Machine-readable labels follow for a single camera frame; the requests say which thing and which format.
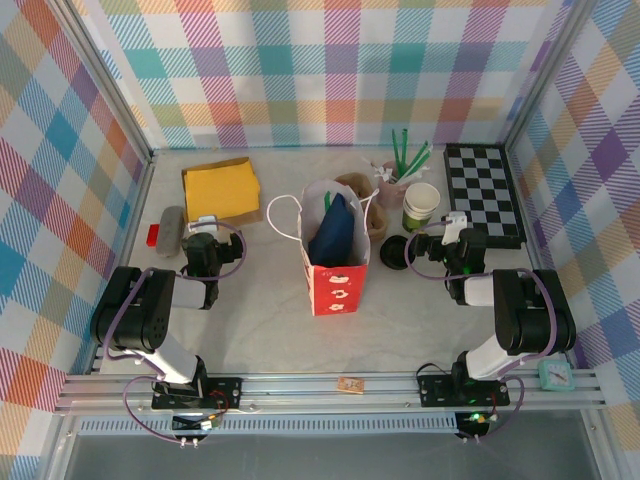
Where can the small controller board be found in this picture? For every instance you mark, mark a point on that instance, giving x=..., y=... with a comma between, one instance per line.
x=475, y=419
x=200, y=424

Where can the aluminium mounting rail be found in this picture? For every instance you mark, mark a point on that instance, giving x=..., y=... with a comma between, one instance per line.
x=300, y=397

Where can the red block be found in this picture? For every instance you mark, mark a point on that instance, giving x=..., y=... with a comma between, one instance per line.
x=152, y=236

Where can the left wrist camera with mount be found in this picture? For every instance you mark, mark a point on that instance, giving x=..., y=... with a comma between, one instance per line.
x=207, y=222

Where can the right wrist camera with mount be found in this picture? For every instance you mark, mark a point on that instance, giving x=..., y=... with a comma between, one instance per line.
x=455, y=222

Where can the teal alarm clock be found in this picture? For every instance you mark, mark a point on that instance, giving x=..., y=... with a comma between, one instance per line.
x=556, y=375

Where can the green drinking straw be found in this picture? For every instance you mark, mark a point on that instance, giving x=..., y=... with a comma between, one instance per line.
x=419, y=156
x=396, y=150
x=327, y=200
x=403, y=150

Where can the pink holder cup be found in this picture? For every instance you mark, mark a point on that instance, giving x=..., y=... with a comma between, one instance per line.
x=390, y=192

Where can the blue paper napkin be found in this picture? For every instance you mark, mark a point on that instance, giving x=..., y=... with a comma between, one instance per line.
x=332, y=232

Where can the black grey chessboard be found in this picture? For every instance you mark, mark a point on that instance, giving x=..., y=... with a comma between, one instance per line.
x=482, y=195

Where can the stack of cardboard cup carriers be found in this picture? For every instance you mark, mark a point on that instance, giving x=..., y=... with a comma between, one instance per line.
x=375, y=220

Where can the small orange card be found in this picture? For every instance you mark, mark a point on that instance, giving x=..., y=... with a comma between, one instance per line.
x=351, y=385

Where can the grey oblong case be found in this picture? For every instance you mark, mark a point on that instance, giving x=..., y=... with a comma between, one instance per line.
x=170, y=232

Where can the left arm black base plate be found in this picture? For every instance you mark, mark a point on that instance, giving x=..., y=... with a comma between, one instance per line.
x=227, y=392

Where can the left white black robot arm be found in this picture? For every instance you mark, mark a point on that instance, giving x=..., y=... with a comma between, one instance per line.
x=150, y=310

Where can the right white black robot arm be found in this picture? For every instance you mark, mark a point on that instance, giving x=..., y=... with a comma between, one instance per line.
x=530, y=320

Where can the red white paper bag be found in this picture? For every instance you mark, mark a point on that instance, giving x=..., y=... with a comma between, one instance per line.
x=337, y=290

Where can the stack of green paper cups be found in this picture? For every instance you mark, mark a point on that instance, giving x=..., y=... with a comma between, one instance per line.
x=419, y=207

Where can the white wrapped stirrer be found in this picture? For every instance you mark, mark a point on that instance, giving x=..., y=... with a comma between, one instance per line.
x=372, y=163
x=384, y=173

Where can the aluminium frame post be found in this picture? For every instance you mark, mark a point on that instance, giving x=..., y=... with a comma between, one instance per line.
x=545, y=75
x=105, y=75

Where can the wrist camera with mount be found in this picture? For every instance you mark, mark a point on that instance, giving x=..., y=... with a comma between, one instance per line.
x=455, y=222
x=207, y=222

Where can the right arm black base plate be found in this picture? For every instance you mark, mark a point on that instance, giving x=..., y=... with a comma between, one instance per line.
x=432, y=392

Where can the stack of black cup lids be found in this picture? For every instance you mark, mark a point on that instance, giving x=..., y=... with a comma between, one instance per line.
x=392, y=252

